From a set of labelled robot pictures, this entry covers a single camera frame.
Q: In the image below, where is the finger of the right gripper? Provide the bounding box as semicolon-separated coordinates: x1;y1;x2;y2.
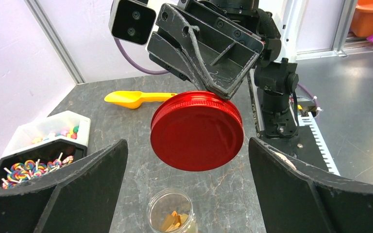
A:
147;32;206;90
155;3;264;99

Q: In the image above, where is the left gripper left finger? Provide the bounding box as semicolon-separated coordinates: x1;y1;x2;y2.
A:
0;139;128;233

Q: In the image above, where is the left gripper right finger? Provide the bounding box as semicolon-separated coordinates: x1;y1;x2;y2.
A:
248;138;373;233

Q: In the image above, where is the yellow plastic scoop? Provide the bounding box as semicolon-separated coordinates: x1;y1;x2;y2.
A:
104;91;177;109

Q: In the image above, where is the red jar lid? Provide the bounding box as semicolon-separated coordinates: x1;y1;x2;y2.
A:
150;91;244;171

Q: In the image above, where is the clear plastic jar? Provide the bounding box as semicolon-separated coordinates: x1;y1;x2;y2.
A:
147;188;198;233

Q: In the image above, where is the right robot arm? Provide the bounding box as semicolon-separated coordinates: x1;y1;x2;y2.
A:
147;0;299;138

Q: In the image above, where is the black lollipop bin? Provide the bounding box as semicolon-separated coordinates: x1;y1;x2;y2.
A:
0;139;87;187

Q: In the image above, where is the white candy bin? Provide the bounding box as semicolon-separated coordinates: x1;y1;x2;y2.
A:
3;111;91;156

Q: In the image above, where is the orange plastic tub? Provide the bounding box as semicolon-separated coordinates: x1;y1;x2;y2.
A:
350;0;373;37

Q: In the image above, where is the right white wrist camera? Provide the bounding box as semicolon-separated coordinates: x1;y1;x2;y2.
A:
108;0;156;45

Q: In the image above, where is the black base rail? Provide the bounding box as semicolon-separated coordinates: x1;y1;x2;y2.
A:
248;76;340;176

